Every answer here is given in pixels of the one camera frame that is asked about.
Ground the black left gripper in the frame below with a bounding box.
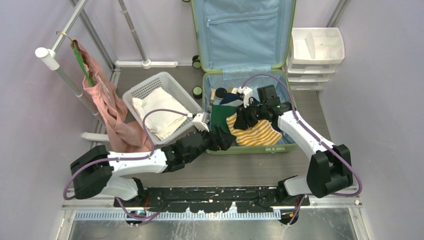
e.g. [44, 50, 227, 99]
[186, 124, 236, 164]

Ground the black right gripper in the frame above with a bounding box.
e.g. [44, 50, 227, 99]
[233, 99, 267, 131]

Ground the yellow white striped garment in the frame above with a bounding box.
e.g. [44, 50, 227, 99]
[226, 113, 283, 147]

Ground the dark green garment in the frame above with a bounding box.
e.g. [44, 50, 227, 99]
[210, 105, 236, 134]

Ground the green ribbed hard-shell suitcase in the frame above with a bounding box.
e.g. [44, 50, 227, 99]
[181, 0, 301, 156]

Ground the white perforated plastic basket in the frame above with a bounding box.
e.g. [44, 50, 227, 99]
[122, 71, 203, 145]

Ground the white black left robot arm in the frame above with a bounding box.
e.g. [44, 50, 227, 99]
[63, 125, 236, 207]

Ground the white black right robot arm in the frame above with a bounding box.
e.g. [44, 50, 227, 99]
[234, 85, 356, 206]

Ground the navy blue folded garment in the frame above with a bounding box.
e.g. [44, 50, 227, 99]
[219, 93, 244, 107]

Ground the black round jar lid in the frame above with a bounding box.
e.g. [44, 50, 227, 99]
[215, 87, 228, 100]

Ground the pink cloth garment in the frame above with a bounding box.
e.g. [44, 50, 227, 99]
[72, 38, 153, 153]

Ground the white plastic drawer organizer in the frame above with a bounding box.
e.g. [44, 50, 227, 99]
[284, 27, 345, 91]

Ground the green clothes hanger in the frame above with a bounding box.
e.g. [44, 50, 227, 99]
[70, 40, 95, 87]

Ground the white and silver clothes rack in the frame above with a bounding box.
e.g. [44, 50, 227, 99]
[35, 0, 180, 142]

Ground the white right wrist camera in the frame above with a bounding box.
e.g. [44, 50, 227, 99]
[237, 86, 253, 108]

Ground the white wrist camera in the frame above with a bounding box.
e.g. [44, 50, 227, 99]
[237, 86, 253, 108]
[187, 112, 210, 132]

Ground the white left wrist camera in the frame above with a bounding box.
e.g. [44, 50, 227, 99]
[187, 112, 210, 132]

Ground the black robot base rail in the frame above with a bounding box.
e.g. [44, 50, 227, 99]
[113, 186, 310, 224]

